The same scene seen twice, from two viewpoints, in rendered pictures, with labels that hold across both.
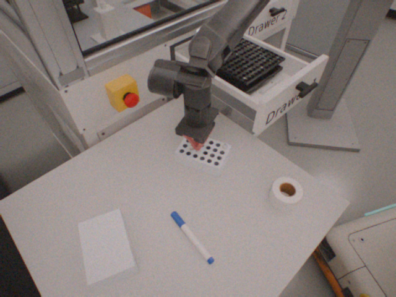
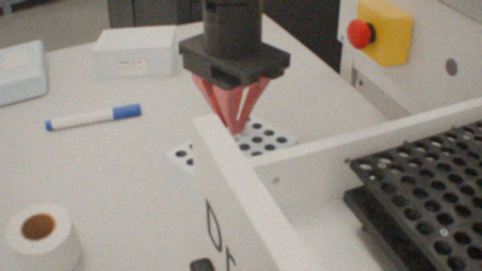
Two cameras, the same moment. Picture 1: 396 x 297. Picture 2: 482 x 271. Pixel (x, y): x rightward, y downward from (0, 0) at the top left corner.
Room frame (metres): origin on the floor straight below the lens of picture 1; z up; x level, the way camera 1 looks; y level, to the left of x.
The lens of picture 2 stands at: (0.59, -0.39, 1.10)
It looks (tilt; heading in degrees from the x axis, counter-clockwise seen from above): 35 degrees down; 111
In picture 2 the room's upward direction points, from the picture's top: straight up
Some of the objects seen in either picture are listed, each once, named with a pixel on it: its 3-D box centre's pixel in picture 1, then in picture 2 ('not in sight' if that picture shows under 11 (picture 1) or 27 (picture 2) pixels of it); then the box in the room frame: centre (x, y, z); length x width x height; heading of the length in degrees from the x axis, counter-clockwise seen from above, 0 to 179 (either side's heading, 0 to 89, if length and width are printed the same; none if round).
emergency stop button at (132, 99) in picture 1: (130, 99); (361, 34); (0.53, 0.18, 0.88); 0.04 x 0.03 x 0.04; 133
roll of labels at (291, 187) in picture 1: (285, 193); (43, 241); (0.31, -0.20, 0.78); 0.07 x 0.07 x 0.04
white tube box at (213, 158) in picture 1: (203, 153); (232, 160); (0.43, -0.01, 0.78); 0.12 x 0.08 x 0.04; 65
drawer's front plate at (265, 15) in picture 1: (267, 17); not in sight; (1.01, -0.26, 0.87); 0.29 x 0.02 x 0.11; 133
